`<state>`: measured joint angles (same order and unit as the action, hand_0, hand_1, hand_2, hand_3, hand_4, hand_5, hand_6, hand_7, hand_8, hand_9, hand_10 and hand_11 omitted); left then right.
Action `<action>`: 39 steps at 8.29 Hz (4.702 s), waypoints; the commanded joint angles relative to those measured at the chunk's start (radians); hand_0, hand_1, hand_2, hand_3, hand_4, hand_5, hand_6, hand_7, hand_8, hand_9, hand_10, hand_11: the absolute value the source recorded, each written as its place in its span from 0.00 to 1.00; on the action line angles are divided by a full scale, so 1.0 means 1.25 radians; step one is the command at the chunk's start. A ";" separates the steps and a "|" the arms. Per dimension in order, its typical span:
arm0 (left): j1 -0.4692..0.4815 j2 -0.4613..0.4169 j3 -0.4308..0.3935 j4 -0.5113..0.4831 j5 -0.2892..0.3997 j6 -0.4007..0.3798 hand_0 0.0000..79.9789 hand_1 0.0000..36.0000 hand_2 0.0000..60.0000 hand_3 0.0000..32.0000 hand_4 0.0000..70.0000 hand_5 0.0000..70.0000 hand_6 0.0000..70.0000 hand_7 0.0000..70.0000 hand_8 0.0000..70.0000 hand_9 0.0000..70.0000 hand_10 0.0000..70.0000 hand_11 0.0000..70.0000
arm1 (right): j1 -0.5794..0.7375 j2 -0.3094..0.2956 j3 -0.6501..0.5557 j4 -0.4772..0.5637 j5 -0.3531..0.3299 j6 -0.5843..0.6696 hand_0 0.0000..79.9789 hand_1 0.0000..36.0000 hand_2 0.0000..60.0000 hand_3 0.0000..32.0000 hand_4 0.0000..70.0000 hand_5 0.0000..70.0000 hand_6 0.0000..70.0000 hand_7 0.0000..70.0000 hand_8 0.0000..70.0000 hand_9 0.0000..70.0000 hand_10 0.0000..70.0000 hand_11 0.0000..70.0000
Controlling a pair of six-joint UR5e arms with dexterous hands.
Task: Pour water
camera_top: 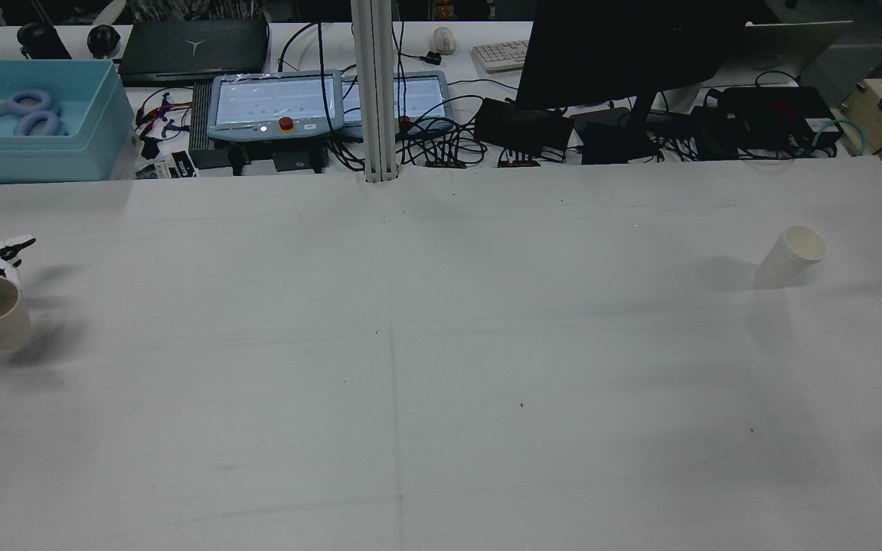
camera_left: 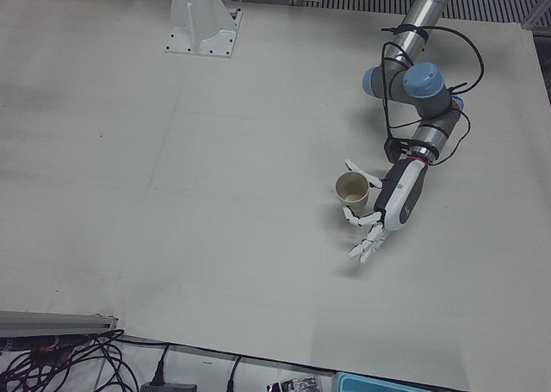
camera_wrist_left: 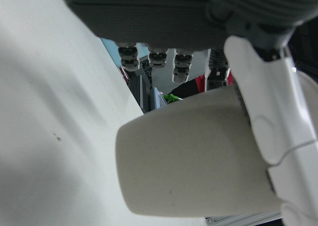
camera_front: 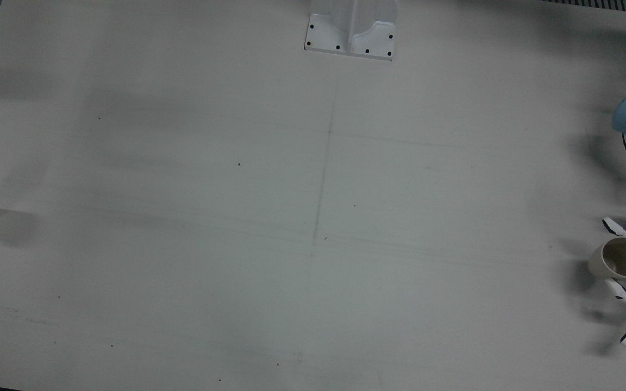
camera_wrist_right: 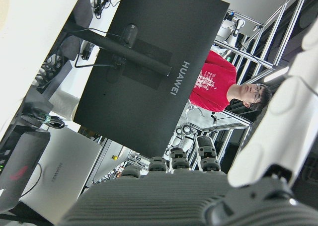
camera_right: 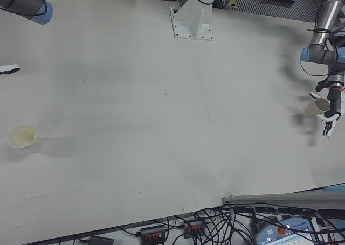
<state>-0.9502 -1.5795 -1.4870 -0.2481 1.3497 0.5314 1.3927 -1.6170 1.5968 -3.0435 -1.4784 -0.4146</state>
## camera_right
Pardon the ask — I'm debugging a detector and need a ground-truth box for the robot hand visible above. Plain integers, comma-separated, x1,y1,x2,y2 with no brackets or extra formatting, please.
0,64,22,75
309,90,342,139

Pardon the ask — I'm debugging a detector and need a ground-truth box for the tan paper cup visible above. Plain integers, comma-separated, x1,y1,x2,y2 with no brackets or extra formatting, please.
304,97,332,118

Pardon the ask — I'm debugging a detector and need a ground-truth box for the white paper cup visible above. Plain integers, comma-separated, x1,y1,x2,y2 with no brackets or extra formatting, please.
6,124,42,153

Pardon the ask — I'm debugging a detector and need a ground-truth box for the light blue plastic bin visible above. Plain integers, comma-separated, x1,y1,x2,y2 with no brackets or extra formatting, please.
324,183,345,193

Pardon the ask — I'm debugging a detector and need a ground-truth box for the light blue teach pendant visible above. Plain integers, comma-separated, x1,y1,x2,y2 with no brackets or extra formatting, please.
254,218,324,245

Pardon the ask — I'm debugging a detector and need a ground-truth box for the black hub with orange ports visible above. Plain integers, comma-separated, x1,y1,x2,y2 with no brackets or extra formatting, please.
140,224,167,242
182,219,207,237

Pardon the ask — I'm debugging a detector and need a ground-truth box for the black power adapter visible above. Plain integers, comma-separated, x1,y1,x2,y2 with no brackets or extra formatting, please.
88,235,114,245

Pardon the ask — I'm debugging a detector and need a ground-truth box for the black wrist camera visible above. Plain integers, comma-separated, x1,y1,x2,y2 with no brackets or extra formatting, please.
315,79,330,93

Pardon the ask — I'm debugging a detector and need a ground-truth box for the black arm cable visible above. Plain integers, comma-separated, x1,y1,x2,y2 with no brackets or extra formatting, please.
300,0,345,78

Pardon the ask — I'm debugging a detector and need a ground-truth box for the aluminium profile rail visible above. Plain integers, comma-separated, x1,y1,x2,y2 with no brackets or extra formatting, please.
222,190,345,211

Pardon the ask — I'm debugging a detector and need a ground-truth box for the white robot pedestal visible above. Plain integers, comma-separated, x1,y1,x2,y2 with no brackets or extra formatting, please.
169,0,226,41

